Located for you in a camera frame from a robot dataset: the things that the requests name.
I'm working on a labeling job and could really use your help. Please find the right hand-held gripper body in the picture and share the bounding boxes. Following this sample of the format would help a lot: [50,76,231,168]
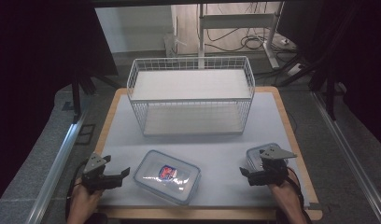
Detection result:
[247,147,298,187]

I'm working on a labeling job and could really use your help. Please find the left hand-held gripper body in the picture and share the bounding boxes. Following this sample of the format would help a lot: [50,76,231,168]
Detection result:
[80,152,123,192]

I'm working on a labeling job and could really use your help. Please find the large clear food container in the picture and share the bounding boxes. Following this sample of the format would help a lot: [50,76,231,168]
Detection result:
[133,149,202,206]

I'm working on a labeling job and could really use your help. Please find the white wire shelf rack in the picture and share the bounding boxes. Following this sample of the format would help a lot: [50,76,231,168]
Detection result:
[126,55,256,137]

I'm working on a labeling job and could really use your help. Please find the person's left hand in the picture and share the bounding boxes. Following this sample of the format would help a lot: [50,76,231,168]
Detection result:
[68,185,105,219]

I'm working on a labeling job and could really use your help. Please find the person's right hand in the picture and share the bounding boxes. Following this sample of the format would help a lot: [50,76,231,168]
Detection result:
[269,176,300,210]

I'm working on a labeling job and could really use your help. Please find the pale grey table mat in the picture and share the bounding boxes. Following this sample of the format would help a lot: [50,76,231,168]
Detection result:
[98,91,311,209]

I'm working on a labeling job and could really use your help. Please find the black metal stand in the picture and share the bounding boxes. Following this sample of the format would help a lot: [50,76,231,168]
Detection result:
[70,70,98,123]
[309,66,340,121]

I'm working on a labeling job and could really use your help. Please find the white power strip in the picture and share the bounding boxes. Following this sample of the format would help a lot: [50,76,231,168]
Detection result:
[286,63,305,77]

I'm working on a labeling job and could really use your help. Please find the black curtain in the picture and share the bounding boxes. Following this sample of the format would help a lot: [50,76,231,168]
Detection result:
[276,0,381,150]
[0,0,120,206]

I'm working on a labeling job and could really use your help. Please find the clear plastic object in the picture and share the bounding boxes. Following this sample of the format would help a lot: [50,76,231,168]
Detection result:
[163,32,187,58]

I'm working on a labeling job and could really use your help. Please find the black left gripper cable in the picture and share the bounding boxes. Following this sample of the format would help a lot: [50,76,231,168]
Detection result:
[65,161,87,218]

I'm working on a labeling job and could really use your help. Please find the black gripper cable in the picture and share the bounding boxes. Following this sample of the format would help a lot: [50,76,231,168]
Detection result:
[65,161,87,218]
[285,167,305,216]

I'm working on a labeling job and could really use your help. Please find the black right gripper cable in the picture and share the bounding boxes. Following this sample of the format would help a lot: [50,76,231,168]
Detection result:
[285,167,305,216]

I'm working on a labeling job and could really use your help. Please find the aluminium rail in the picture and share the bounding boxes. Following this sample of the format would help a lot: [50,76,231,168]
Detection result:
[312,91,381,224]
[25,116,89,224]

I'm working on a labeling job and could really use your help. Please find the black floor cables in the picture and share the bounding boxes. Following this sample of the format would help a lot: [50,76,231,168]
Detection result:
[206,27,294,54]

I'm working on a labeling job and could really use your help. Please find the white desk frame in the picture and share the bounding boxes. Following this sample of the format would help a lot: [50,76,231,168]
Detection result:
[197,2,281,70]

